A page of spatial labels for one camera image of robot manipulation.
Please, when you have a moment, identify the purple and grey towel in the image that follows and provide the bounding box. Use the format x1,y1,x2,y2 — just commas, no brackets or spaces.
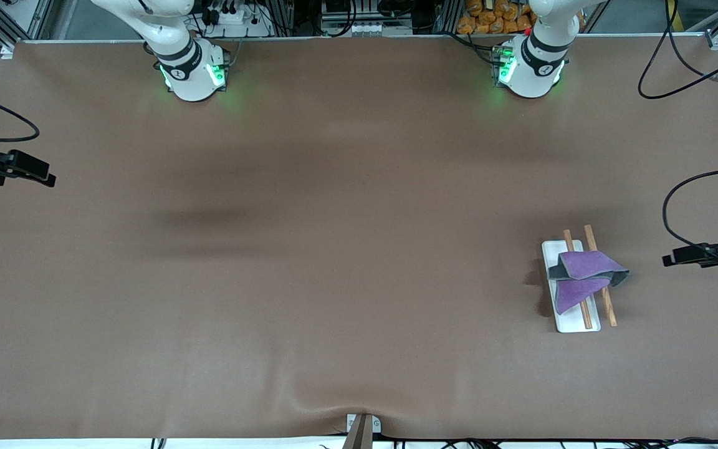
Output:
547,249,630,316

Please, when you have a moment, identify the white rack base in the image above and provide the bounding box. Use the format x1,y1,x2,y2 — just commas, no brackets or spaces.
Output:
542,239,602,334

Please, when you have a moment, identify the wooden chopsticks pair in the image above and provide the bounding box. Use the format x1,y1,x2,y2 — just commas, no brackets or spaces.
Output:
585,224,618,328

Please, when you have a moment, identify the white power strip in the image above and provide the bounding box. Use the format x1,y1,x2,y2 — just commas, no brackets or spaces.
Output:
203,0,270,37

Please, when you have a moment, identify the brown table mat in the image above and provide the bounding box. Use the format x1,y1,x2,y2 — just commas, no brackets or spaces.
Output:
0,36,718,441

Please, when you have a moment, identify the orange bags pile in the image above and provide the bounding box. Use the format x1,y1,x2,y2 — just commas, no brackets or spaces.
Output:
457,0,534,35

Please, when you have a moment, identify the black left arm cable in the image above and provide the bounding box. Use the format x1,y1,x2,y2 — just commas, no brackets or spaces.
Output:
638,0,718,251

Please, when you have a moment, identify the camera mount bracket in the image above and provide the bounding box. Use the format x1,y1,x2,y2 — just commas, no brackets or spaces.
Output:
343,413,382,449

